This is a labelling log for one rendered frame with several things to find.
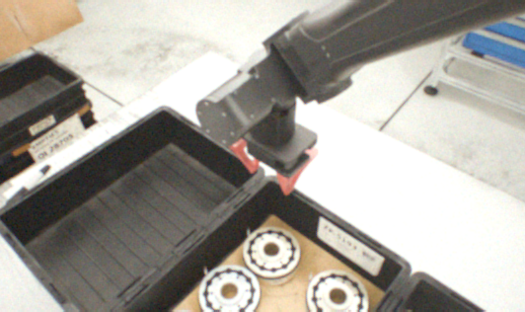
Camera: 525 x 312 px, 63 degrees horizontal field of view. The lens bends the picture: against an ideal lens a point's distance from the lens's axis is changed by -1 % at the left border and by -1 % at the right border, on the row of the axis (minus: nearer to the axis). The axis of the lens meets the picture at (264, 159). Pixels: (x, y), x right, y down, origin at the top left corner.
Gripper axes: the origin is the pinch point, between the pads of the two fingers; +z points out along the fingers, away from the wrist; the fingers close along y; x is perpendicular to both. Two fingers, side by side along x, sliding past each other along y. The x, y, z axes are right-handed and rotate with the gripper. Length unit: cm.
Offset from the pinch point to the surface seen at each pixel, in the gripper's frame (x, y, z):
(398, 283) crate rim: 5.0, 20.9, 13.4
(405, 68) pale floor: 189, -50, 104
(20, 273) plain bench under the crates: -31, -43, 36
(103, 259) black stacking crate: -19.4, -23.6, 23.6
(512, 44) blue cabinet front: 179, 1, 63
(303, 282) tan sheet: 0.5, 7.3, 23.3
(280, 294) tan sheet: -3.8, 5.7, 23.4
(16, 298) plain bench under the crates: -34, -38, 37
